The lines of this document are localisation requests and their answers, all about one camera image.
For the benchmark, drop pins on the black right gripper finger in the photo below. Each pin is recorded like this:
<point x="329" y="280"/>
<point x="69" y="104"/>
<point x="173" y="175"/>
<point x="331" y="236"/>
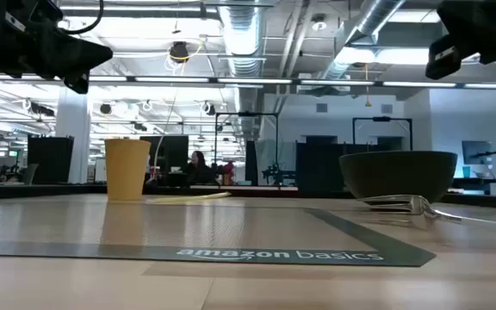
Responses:
<point x="444" y="58"/>

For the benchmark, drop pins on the black table edge rail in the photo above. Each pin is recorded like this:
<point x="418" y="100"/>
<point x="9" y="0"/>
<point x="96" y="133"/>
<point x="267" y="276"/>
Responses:
<point x="80" y="189"/>

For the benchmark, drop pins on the person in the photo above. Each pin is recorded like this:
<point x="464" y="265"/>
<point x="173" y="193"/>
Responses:
<point x="198" y="170"/>

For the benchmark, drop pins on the yellow straw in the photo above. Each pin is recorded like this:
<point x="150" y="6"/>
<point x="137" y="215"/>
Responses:
<point x="196" y="197"/>

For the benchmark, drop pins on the amazon basics baking mat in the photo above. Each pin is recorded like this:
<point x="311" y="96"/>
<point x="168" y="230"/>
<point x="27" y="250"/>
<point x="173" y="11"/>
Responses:
<point x="231" y="232"/>

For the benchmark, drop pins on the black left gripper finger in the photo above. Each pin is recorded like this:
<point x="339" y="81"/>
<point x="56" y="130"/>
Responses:
<point x="84" y="53"/>
<point x="78" y="82"/>

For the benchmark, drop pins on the teal cup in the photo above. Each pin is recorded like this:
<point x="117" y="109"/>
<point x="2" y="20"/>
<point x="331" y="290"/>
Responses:
<point x="466" y="172"/>

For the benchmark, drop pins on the yellow hanging plug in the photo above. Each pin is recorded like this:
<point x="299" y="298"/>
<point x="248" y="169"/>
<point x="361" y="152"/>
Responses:
<point x="367" y="102"/>

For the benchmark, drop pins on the black metal frame stand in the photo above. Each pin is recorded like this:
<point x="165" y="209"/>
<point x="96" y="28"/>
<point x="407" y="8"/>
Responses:
<point x="381" y="119"/>
<point x="246" y="114"/>

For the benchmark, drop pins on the wall monitor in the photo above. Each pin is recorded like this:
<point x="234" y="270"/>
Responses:
<point x="476" y="151"/>

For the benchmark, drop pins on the black room partition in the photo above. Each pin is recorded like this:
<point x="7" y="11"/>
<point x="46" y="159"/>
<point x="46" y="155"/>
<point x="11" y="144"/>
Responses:
<point x="319" y="165"/>
<point x="50" y="159"/>

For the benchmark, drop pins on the overhead LED light bar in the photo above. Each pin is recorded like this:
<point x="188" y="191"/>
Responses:
<point x="252" y="81"/>

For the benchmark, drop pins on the white pillar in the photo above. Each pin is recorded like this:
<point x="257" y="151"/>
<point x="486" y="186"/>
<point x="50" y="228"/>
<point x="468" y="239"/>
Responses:
<point x="73" y="138"/>

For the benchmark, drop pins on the dark green bowl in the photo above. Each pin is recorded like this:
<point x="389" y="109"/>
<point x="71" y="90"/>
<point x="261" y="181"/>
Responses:
<point x="398" y="174"/>

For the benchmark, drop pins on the silver ventilation duct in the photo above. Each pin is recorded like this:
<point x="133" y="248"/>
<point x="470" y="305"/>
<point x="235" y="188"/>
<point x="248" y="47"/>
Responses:
<point x="373" y="17"/>
<point x="241" y="30"/>

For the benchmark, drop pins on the yellow plastic cup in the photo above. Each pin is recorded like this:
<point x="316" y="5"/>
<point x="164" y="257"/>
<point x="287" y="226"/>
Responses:
<point x="127" y="170"/>

